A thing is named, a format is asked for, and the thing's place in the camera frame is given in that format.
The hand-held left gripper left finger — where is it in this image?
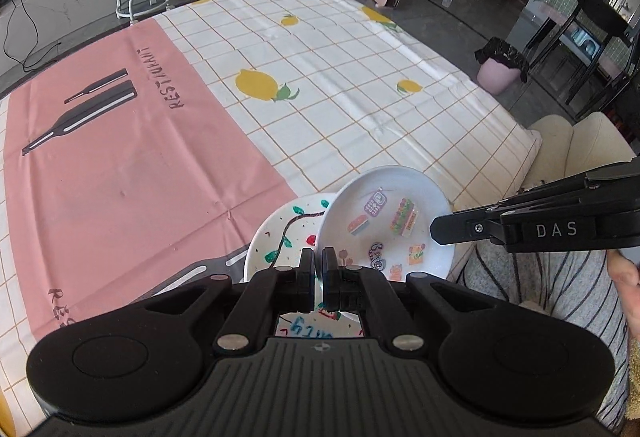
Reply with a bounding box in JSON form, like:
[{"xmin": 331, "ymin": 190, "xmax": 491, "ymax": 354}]
[{"xmin": 149, "ymin": 249, "xmax": 317, "ymax": 353}]

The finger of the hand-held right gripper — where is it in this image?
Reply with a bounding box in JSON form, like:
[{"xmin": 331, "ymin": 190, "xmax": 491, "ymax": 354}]
[{"xmin": 428, "ymin": 204, "xmax": 506, "ymax": 246}]

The black chair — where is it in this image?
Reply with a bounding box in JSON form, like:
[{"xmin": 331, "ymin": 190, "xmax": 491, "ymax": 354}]
[{"xmin": 522, "ymin": 0, "xmax": 640, "ymax": 119}]

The striped shirt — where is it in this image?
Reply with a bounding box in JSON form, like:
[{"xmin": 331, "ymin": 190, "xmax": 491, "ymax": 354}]
[{"xmin": 446, "ymin": 241, "xmax": 632, "ymax": 420}]

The printed checked tablecloth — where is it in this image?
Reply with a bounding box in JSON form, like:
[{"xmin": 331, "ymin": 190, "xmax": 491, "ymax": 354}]
[{"xmin": 0, "ymin": 0, "xmax": 544, "ymax": 424}]

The small white sticker plate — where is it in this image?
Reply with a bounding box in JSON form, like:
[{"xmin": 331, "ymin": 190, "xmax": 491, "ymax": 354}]
[{"xmin": 314, "ymin": 166, "xmax": 455, "ymax": 324}]

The cream sofa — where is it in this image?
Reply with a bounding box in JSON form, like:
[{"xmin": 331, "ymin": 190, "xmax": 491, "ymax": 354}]
[{"xmin": 520, "ymin": 112, "xmax": 637, "ymax": 199}]

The person's right hand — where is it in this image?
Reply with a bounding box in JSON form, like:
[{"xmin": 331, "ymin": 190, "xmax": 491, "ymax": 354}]
[{"xmin": 606, "ymin": 249, "xmax": 640, "ymax": 343}]

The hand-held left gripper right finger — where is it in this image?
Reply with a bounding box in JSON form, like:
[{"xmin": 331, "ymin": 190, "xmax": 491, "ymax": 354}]
[{"xmin": 322, "ymin": 247, "xmax": 481, "ymax": 352}]

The pink waste bin black bag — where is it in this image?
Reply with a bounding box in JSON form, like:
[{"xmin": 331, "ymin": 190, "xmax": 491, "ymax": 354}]
[{"xmin": 474, "ymin": 36, "xmax": 530, "ymax": 96}]

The white hand-painted plate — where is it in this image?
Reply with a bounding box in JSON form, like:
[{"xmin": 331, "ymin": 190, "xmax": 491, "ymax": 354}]
[{"xmin": 243, "ymin": 193, "xmax": 370, "ymax": 339}]

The black cable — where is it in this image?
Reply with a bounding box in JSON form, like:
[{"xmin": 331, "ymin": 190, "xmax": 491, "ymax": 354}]
[{"xmin": 2, "ymin": 0, "xmax": 62, "ymax": 74}]

